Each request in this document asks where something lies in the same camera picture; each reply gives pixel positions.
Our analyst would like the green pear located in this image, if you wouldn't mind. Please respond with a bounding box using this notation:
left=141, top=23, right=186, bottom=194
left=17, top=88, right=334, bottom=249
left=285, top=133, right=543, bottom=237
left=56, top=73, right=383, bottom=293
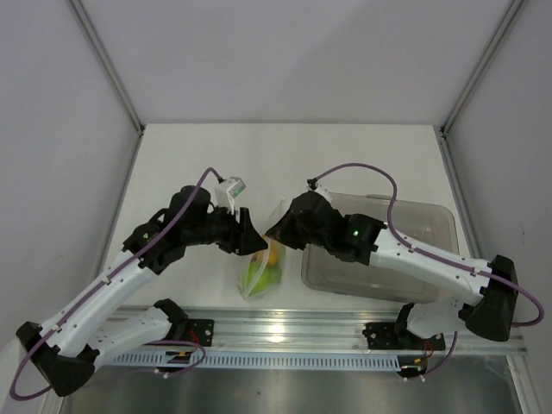
left=255, top=267, right=282, bottom=294

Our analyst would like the polka dot zip top bag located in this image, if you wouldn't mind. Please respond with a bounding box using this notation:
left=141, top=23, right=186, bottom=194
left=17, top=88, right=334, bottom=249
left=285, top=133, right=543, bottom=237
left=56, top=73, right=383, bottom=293
left=238, top=198, right=286, bottom=300

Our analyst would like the orange lemon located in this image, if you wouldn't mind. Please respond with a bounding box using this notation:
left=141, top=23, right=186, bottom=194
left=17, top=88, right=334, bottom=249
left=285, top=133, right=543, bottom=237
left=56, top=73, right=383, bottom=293
left=267, top=241, right=281, bottom=267

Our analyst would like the aluminium frame post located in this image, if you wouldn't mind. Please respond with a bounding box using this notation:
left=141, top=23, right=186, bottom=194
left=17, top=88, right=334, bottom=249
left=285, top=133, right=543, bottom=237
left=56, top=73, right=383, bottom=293
left=66, top=0, right=145, bottom=135
left=440, top=0, right=529, bottom=138

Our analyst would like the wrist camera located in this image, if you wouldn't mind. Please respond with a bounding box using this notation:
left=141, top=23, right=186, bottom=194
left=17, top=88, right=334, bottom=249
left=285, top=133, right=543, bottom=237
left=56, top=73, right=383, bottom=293
left=215, top=177, right=246, bottom=214
left=307, top=178, right=332, bottom=204

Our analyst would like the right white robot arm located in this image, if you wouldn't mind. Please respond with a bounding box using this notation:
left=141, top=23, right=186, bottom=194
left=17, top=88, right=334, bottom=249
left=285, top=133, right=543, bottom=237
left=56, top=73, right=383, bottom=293
left=267, top=191, right=518, bottom=348

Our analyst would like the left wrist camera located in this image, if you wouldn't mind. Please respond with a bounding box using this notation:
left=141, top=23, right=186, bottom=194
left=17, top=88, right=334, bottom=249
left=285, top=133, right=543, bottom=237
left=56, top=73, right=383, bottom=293
left=215, top=177, right=246, bottom=214

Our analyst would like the right black base bracket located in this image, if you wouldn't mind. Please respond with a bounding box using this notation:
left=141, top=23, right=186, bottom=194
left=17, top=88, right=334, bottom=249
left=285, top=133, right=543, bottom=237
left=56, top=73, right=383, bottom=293
left=362, top=322, right=446, bottom=351

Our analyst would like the clear plastic food bin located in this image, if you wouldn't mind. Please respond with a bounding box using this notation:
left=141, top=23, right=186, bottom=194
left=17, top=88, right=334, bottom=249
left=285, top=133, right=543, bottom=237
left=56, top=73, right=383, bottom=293
left=301, top=200, right=459, bottom=303

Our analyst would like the right aluminium frame post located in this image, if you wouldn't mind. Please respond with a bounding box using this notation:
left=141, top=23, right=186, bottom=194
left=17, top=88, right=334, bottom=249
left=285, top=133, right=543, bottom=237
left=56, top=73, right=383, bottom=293
left=440, top=0, right=529, bottom=138

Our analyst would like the black base bracket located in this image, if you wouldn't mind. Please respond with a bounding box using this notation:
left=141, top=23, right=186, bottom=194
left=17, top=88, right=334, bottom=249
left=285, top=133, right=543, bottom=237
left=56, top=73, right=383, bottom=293
left=362, top=322, right=446, bottom=351
left=169, top=319, right=215, bottom=347

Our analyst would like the white slotted cable duct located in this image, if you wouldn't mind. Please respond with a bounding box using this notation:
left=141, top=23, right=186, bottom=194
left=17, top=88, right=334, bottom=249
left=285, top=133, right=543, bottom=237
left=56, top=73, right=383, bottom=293
left=108, top=349, right=421, bottom=372

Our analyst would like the green apple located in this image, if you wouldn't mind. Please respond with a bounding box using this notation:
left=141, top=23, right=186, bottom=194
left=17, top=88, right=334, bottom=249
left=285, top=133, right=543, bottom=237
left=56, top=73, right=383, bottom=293
left=241, top=262, right=264, bottom=298

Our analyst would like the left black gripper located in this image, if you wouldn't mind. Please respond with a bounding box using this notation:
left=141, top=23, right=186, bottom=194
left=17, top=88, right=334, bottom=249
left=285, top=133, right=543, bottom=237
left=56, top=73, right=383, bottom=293
left=184, top=202, right=268, bottom=256

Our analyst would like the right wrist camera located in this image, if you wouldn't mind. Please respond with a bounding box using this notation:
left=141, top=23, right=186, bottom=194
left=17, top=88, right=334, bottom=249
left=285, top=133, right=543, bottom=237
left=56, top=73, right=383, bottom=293
left=307, top=178, right=332, bottom=204

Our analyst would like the left aluminium frame post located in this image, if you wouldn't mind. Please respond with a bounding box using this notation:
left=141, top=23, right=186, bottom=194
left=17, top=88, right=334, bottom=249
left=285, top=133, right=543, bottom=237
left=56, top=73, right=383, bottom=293
left=66, top=0, right=145, bottom=135

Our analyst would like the aluminium mounting rail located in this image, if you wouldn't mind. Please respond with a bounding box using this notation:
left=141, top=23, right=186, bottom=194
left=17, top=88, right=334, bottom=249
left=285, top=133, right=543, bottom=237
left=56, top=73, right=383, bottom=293
left=98, top=306, right=527, bottom=354

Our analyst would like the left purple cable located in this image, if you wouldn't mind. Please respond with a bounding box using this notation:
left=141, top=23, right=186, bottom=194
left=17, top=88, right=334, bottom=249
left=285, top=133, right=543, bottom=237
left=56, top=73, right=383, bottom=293
left=10, top=166, right=225, bottom=401

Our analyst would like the left black base bracket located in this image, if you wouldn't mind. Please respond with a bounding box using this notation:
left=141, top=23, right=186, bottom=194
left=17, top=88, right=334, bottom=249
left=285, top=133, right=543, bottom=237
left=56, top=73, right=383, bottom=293
left=169, top=319, right=215, bottom=347

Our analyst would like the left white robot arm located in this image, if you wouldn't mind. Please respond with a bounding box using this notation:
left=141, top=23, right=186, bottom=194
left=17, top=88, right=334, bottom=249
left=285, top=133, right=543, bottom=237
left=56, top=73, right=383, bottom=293
left=16, top=177, right=267, bottom=397

